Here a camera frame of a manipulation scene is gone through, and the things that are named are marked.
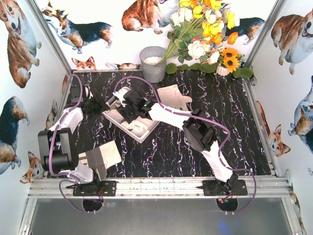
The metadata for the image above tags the white perforated storage basket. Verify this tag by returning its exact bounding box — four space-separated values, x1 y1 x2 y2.
102 87 159 143

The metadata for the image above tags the grey-palm glove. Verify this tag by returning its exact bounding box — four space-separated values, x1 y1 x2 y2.
78 147 107 181
108 109 158 138

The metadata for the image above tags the white glove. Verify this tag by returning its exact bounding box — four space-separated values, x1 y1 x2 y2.
99 141 122 169
157 84 192 111

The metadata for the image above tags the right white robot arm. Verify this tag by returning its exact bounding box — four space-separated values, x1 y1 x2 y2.
113 89 238 193

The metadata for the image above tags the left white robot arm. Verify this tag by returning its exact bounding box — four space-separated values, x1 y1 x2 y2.
38 86 107 184

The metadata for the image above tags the grey metal bucket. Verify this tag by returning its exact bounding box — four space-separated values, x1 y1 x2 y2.
139 46 166 83

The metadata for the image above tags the artificial flower bouquet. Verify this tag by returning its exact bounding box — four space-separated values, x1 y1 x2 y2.
161 0 240 64

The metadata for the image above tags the sunflower pot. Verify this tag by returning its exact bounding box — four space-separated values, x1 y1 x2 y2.
215 47 245 76

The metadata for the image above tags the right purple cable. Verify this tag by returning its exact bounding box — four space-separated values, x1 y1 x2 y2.
113 76 257 213

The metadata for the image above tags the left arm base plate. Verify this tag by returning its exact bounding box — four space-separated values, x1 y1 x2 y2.
72 181 117 197

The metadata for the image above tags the aluminium front rail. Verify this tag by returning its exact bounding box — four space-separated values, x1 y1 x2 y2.
28 176 291 199

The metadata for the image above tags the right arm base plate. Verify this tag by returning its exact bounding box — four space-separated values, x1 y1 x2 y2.
198 180 248 196

